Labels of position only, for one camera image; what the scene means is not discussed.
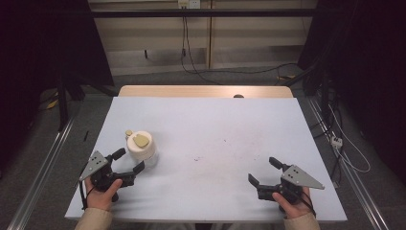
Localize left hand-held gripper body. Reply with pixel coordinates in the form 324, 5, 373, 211
79, 150, 137, 203

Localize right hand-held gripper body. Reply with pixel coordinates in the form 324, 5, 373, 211
257, 164, 326, 205

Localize white flip cap bottle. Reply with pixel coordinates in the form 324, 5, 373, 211
124, 128, 159, 168

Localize person's left hand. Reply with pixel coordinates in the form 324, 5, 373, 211
84, 176, 124, 212

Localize person's right hand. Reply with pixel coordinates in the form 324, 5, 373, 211
271, 186, 316, 220

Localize black metal stand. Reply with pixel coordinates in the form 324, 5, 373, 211
55, 76, 86, 132
281, 61, 334, 130

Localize yellow floor tape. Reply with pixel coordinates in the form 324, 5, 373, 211
45, 91, 60, 110

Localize wooden table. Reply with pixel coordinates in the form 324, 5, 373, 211
118, 84, 294, 99

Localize black curtain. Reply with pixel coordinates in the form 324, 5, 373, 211
0, 0, 115, 167
297, 0, 406, 185

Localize black horizontal bar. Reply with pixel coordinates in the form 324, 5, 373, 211
90, 9, 318, 19

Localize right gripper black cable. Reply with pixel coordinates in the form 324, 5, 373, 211
296, 191, 317, 219

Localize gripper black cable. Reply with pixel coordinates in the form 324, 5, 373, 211
78, 180, 97, 211
296, 191, 317, 219

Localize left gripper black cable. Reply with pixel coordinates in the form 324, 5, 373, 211
78, 180, 97, 211

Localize aluminium floor rail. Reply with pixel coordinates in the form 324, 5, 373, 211
7, 117, 77, 230
306, 96, 390, 230

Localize white cable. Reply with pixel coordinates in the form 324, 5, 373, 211
327, 104, 372, 174

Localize black floor cable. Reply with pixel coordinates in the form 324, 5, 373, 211
191, 62, 302, 77

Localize black hanging cable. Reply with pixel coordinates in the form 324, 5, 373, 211
180, 16, 222, 86

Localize wooden vertical post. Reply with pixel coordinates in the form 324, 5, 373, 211
205, 0, 214, 70

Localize white wall outlet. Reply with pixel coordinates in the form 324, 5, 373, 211
177, 0, 202, 10

